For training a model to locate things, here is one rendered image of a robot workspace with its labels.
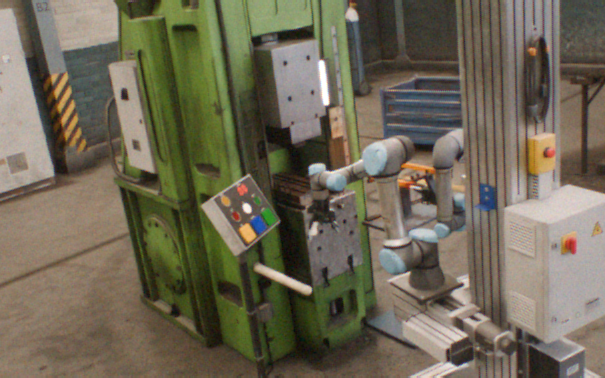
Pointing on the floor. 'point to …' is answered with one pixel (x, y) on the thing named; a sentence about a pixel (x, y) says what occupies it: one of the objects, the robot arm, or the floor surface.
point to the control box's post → (251, 314)
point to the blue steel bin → (422, 109)
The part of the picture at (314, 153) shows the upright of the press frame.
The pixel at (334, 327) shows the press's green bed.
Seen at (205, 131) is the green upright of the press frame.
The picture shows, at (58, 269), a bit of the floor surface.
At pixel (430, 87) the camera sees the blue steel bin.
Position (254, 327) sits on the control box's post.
